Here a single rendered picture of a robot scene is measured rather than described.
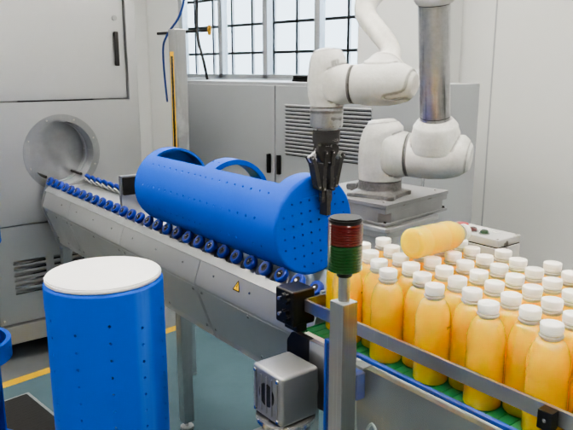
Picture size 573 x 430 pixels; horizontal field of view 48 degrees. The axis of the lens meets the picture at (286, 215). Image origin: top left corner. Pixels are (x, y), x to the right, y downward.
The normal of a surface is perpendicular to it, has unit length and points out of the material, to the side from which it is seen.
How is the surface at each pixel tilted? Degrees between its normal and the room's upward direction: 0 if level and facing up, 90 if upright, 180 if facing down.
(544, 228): 90
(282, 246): 90
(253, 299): 70
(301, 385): 90
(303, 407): 90
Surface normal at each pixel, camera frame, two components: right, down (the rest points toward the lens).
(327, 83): -0.35, 0.19
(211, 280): -0.74, -0.20
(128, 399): 0.54, 0.18
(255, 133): -0.71, 0.15
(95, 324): 0.12, 0.22
